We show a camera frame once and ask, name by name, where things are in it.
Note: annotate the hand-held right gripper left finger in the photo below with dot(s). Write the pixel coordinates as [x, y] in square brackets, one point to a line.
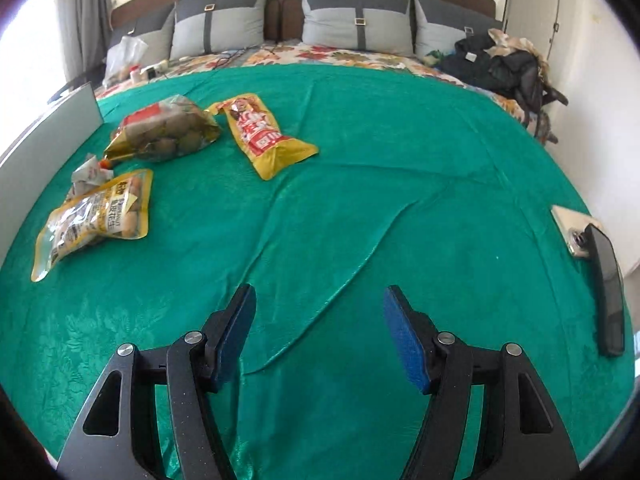
[234, 345]

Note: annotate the clear bag of brown balls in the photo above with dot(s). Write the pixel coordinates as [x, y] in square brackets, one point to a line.
[165, 130]

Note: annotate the long white cardboard box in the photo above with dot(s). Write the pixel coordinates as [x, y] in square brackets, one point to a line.
[55, 145]

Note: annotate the beige smartphone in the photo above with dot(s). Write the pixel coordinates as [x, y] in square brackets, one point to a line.
[570, 225]

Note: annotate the yellow clear peanut packet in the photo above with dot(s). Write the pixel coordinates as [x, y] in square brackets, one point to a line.
[95, 215]

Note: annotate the clear plastic bag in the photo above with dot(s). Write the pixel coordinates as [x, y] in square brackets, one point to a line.
[125, 57]

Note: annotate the green patterned blanket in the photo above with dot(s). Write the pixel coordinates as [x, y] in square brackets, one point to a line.
[375, 200]

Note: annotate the grey two-tone pillow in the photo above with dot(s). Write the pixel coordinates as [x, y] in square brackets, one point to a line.
[340, 25]
[440, 25]
[225, 25]
[150, 35]

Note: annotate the grey curtain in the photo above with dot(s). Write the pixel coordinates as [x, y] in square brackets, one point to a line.
[82, 15]

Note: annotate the beige patterned cloth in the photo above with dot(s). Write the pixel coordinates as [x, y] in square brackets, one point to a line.
[515, 45]

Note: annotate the yellow snack packet red label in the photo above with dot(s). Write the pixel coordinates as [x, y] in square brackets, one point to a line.
[260, 132]

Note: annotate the black jacket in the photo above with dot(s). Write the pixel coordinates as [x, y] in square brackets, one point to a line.
[490, 72]

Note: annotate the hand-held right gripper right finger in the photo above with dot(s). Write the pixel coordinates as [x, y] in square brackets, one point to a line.
[405, 340]

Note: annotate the floral bed sheet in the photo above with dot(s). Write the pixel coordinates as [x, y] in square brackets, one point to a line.
[350, 57]

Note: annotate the white door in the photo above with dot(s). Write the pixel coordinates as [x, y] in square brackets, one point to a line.
[535, 5]

